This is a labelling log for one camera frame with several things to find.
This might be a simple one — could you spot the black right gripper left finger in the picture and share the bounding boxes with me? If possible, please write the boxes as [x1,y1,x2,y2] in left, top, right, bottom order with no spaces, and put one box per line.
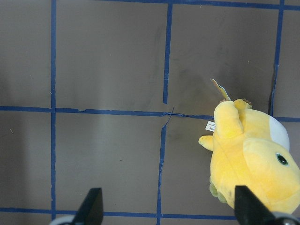
[50,187,104,225]

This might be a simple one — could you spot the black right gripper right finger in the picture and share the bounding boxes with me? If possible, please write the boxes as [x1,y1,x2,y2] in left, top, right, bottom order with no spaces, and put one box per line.
[234,185,300,225]

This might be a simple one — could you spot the yellow plush dinosaur toy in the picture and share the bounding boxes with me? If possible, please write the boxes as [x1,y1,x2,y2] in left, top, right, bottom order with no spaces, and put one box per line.
[198,86,300,213]

